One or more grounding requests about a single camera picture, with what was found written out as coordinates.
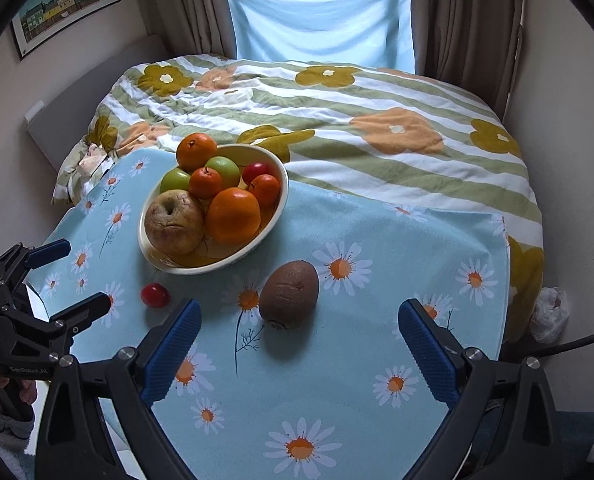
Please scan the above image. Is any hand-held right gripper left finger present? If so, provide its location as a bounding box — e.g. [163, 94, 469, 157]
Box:
[36, 297, 203, 480]

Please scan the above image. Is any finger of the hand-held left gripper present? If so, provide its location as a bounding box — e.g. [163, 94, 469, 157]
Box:
[0, 239, 71, 286]
[47, 292, 112, 343]

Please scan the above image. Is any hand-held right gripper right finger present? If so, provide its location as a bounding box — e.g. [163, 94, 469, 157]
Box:
[398, 298, 562, 480]

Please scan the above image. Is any red cherry tomato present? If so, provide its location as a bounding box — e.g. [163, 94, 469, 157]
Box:
[241, 161, 272, 186]
[141, 283, 171, 309]

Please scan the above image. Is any wrinkled yellow apple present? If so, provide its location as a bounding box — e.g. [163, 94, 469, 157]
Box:
[144, 189, 206, 255]

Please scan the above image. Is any brown kiwi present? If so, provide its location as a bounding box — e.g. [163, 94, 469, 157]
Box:
[258, 260, 320, 331]

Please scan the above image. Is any large green apple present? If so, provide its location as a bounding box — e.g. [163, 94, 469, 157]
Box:
[159, 167, 194, 195]

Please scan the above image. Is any large orange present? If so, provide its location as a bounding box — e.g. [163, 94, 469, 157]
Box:
[206, 187, 262, 246]

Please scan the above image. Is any small tangerine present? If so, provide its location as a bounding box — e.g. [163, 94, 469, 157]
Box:
[189, 166, 224, 200]
[248, 174, 282, 208]

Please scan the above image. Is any medium orange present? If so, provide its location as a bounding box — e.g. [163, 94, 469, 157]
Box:
[176, 132, 219, 173]

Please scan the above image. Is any cream oval bowl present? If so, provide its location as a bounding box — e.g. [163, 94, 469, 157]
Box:
[137, 143, 290, 276]

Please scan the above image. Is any pink patterned cloth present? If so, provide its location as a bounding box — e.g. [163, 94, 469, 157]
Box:
[80, 142, 110, 173]

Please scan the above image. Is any daisy print blue tablecloth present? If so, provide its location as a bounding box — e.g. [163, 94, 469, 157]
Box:
[27, 147, 510, 480]

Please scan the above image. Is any white plastic bag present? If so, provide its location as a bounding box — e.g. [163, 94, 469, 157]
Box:
[529, 286, 570, 345]

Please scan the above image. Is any grey headboard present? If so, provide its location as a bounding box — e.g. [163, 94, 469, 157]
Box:
[24, 34, 170, 171]

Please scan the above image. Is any small green apple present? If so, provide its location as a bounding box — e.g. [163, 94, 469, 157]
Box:
[206, 156, 241, 190]

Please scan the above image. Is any floral striped blanket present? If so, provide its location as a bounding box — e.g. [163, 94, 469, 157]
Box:
[52, 54, 545, 343]

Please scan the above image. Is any brown curtain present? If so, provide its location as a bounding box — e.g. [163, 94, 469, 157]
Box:
[132, 0, 240, 61]
[409, 0, 525, 116]

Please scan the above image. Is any light blue window curtain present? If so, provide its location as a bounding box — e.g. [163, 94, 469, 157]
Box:
[225, 0, 418, 73]

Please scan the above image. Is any black cable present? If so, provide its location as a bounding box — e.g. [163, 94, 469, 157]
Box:
[522, 320, 594, 356]

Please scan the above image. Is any framed wall picture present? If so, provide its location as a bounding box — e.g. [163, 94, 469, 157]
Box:
[10, 0, 123, 61]

